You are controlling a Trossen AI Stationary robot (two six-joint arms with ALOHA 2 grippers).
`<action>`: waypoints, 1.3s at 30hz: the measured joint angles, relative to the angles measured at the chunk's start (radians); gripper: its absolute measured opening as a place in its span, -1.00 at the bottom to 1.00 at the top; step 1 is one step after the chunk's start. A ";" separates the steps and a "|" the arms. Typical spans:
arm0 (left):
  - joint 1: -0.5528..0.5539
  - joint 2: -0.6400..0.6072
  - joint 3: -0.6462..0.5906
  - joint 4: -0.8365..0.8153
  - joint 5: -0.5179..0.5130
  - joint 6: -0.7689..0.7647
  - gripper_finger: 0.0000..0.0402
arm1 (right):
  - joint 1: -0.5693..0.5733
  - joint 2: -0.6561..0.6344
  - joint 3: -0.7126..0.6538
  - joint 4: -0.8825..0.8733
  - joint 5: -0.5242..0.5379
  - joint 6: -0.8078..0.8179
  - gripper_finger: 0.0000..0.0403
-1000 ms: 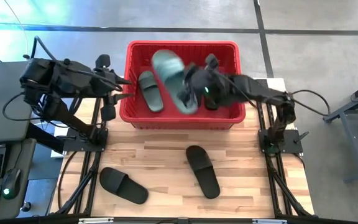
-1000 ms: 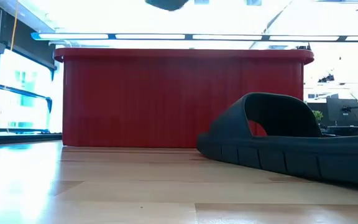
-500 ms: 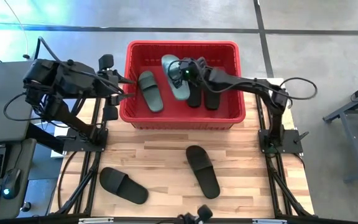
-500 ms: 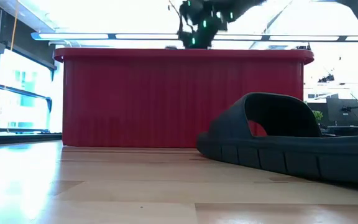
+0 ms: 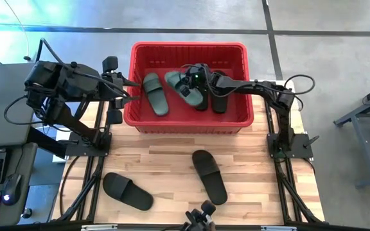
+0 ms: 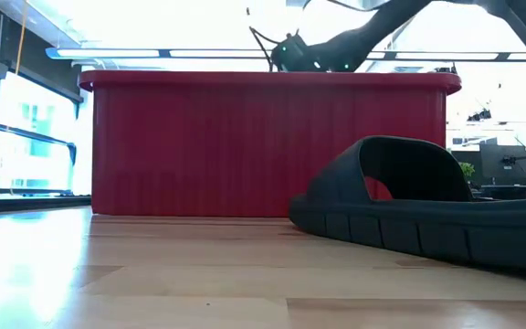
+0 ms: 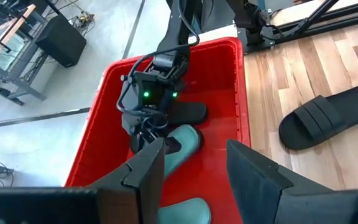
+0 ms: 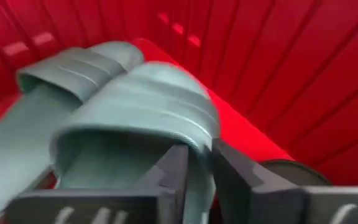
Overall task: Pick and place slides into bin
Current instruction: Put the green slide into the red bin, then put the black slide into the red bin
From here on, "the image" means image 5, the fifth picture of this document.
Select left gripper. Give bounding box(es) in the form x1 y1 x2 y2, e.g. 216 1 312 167
100 56 140 125

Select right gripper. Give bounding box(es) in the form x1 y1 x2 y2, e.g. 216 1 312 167
179 63 212 98

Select green rubber slide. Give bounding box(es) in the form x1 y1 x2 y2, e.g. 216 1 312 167
164 71 204 108
142 73 170 117

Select red plastic bin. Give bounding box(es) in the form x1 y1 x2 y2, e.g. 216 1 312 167
123 41 255 135

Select black rubber slide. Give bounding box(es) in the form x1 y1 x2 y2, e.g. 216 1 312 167
193 91 210 112
209 70 229 115
191 149 229 206
102 172 154 212

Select grey side desk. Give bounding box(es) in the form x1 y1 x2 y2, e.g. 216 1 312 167
0 62 39 148

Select black computer mouse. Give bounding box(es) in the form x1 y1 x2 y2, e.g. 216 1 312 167
0 173 23 207

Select grey metal stand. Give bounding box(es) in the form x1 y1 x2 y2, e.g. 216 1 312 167
333 80 370 190

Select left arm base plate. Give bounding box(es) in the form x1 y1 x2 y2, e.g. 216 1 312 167
64 131 112 158

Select black aluminium frame struts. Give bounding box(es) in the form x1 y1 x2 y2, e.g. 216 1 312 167
264 96 326 224
52 101 109 223

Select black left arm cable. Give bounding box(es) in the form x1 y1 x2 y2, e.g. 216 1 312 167
3 94 40 126

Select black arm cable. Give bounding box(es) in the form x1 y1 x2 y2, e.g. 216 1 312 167
283 74 317 112
3 94 40 126

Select thin white cable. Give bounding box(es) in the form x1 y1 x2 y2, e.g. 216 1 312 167
3 0 32 62

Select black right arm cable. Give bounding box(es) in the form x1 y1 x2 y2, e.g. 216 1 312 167
283 74 317 112

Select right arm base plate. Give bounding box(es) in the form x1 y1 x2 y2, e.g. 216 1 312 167
267 132 320 160

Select table-level camera on mount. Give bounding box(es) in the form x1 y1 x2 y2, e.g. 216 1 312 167
181 200 217 231

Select black front frame rail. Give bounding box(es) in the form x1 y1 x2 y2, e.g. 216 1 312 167
0 220 370 231

